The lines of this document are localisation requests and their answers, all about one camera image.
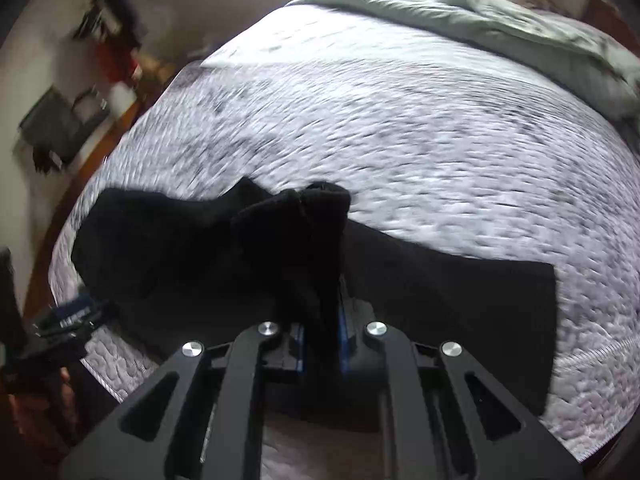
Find black mesh chair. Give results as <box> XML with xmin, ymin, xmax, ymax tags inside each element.
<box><xmin>19</xmin><ymin>85</ymin><xmax>112</xmax><ymax>170</ymax></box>

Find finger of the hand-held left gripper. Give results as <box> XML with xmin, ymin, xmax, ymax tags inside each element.
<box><xmin>32</xmin><ymin>296</ymin><xmax>119</xmax><ymax>348</ymax></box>

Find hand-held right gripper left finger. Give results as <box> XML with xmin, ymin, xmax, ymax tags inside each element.
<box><xmin>60</xmin><ymin>321</ymin><xmax>305</xmax><ymax>480</ymax></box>

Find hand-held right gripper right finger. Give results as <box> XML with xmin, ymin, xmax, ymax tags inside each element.
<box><xmin>337</xmin><ymin>280</ymin><xmax>585</xmax><ymax>480</ymax></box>

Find black pants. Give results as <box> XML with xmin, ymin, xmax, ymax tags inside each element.
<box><xmin>71</xmin><ymin>176</ymin><xmax>558</xmax><ymax>433</ymax></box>

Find quilted grey bed cover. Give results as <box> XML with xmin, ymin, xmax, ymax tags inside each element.
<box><xmin>47</xmin><ymin>2</ymin><xmax>640</xmax><ymax>463</ymax></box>

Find black hanging garment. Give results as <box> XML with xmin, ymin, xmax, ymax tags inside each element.
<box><xmin>94</xmin><ymin>0</ymin><xmax>149</xmax><ymax>47</ymax></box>

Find red hanging garment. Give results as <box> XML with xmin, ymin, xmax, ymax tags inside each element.
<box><xmin>95</xmin><ymin>42</ymin><xmax>142</xmax><ymax>84</ymax></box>

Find wooden bed headboard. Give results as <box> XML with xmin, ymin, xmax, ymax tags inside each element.
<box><xmin>580</xmin><ymin>0</ymin><xmax>640</xmax><ymax>58</ymax></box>

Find light grey duvet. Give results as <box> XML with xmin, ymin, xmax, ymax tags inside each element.
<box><xmin>285</xmin><ymin>0</ymin><xmax>640</xmax><ymax>131</ymax></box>

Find wooden coat rack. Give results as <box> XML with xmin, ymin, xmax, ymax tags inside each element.
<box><xmin>72</xmin><ymin>0</ymin><xmax>151</xmax><ymax>53</ymax></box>

